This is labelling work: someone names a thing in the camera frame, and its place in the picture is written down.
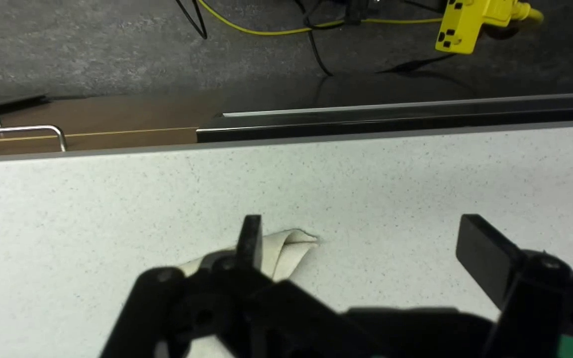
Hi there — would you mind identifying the wooden base cabinet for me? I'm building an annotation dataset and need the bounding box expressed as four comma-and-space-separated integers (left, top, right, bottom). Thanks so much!
0, 96, 200, 160

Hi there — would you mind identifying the beige cloth towel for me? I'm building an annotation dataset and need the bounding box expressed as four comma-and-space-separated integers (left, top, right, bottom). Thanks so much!
178, 227, 323, 358

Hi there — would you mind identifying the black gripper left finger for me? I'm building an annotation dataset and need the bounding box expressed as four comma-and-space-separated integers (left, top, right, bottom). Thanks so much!
100, 213, 349, 358

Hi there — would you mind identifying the yellow plastic clamp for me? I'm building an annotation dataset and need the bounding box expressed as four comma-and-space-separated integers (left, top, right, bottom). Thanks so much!
434, 0, 546, 56

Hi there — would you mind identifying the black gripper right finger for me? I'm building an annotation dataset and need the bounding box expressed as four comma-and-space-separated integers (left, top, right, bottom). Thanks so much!
454, 213, 573, 358

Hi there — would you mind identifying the yellow cable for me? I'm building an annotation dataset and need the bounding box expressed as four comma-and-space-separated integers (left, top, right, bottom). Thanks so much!
196, 0, 444, 38

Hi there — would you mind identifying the black dishwasher front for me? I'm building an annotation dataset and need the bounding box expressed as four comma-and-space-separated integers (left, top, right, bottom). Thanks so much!
196, 92, 573, 146

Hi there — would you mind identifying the black floor cable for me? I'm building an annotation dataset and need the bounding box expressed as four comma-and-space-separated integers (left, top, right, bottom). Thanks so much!
295, 0, 335, 76
176, 0, 212, 40

